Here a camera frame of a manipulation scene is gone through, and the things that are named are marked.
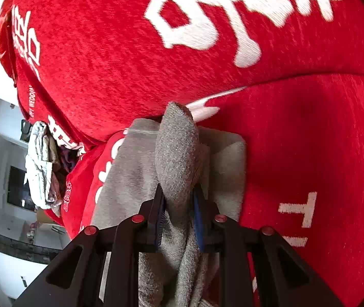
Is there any red printed blanket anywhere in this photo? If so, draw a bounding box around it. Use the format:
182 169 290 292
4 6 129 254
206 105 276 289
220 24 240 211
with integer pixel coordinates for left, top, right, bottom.
0 0 364 307

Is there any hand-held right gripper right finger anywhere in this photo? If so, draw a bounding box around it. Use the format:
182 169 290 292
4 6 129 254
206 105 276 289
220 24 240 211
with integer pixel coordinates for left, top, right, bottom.
191 187 346 307

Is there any white crumpled cloth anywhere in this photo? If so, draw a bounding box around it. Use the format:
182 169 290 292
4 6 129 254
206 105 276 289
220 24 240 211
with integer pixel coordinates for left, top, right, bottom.
25 120 63 210

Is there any dark wall screen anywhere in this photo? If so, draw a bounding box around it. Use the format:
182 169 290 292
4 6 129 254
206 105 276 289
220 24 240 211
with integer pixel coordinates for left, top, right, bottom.
7 165 38 212

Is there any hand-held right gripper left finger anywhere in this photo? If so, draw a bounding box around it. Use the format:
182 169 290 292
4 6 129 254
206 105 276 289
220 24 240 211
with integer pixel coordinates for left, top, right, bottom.
12 184 167 307

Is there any cardboard box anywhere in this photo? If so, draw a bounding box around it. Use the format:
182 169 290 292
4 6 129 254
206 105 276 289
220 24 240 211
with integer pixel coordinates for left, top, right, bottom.
36 209 59 225

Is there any black wall fixture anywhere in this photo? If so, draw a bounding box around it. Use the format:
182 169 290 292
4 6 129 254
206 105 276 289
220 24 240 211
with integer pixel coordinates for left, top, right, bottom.
20 119 35 143

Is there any dark stone counter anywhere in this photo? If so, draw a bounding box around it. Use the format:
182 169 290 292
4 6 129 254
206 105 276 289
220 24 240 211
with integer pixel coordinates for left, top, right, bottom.
0 232 61 265

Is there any grey small garment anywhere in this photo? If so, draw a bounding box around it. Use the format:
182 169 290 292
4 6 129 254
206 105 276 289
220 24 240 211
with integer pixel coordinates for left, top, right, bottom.
91 101 247 307

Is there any dark cloth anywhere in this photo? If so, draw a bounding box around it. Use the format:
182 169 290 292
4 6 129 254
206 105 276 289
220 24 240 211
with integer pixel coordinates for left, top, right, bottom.
59 147 78 173

